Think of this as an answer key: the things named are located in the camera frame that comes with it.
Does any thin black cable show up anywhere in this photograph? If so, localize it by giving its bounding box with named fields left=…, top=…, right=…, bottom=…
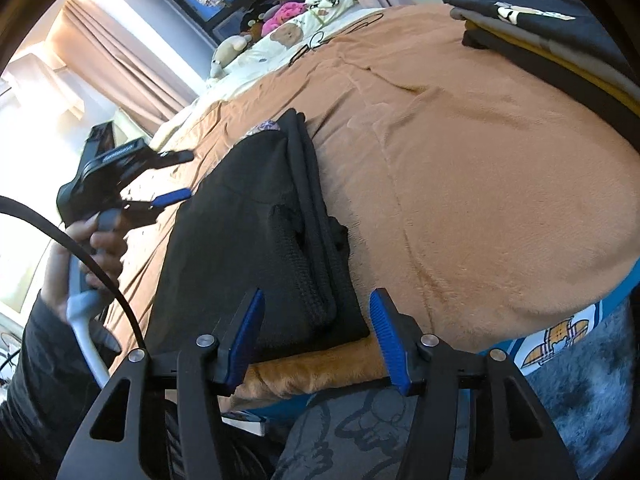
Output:
left=287, top=12, right=383, bottom=68

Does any mustard yellow folded garment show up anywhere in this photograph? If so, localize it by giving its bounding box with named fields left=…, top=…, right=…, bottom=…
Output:
left=467, top=27, right=640, bottom=108

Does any plain black folded garment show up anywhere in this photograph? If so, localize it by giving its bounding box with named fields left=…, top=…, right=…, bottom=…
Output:
left=462, top=27, right=640, bottom=118

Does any grey fluffy rug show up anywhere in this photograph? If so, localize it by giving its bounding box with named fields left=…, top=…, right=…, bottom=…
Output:
left=520, top=300, right=640, bottom=480

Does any black ribbed garment floral trim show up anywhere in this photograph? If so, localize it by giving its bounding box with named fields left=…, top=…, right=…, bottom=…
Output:
left=145, top=107, right=371, bottom=361

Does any stack of folded dark clothes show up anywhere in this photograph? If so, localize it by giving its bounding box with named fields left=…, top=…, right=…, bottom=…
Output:
left=442, top=0, right=640, bottom=76

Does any dark cover book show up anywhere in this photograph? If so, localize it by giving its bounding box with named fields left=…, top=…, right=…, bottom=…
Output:
left=222, top=410, right=268, bottom=436

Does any cream blanket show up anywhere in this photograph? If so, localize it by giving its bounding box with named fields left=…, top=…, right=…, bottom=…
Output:
left=150, top=45, right=281, bottom=148

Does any beige plush toy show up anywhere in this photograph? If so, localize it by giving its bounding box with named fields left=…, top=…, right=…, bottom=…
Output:
left=209, top=34, right=253, bottom=80

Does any person's left forearm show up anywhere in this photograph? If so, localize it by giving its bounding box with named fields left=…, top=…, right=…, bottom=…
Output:
left=0, top=290, right=108, bottom=480

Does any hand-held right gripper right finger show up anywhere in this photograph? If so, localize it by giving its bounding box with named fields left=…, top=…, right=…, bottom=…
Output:
left=369, top=287, right=581, bottom=480

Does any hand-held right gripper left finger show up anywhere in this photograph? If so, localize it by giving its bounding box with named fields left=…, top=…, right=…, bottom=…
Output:
left=55, top=287, right=266, bottom=480

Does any blue printed bedsheet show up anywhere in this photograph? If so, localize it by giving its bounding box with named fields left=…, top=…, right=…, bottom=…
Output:
left=480, top=300, right=633, bottom=373

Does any grey folded garment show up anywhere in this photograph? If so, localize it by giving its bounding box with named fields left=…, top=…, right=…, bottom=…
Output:
left=462, top=12, right=640, bottom=96

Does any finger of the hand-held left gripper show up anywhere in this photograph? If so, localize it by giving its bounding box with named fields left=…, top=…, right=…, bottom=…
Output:
left=142, top=150, right=195, bottom=173
left=122, top=187, right=193, bottom=223

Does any bear printed cream cloth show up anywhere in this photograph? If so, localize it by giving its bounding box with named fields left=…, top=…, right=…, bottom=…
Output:
left=247, top=0, right=361, bottom=58

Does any thick black cable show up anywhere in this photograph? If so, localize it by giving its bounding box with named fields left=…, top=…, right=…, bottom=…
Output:
left=0, top=196, right=148, bottom=356

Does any orange blanket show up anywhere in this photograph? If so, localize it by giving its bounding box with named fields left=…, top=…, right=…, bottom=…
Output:
left=102, top=2, right=640, bottom=401

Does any person's left hand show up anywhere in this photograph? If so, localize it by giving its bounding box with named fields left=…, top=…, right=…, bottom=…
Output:
left=42, top=215, right=128, bottom=321

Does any person's grey printed pants leg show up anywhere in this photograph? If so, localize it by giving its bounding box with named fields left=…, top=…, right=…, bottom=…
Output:
left=270, top=387, right=501, bottom=480

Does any pink cloth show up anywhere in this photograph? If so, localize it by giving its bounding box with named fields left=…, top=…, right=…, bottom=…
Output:
left=262, top=2, right=306, bottom=36

